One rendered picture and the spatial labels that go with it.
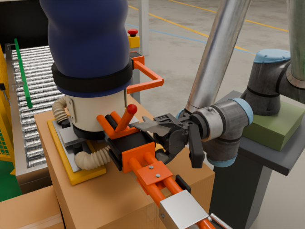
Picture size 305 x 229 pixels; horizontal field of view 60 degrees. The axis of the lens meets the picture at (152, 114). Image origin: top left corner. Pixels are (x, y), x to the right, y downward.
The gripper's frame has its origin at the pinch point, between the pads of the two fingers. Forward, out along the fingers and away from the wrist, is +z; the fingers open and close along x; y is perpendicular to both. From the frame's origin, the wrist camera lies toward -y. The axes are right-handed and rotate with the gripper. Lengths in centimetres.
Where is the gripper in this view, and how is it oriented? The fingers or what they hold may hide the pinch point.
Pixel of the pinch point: (135, 154)
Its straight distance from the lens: 63.0
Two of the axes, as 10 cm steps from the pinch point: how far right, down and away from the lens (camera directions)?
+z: -8.7, 2.6, -4.2
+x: 0.0, -8.5, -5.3
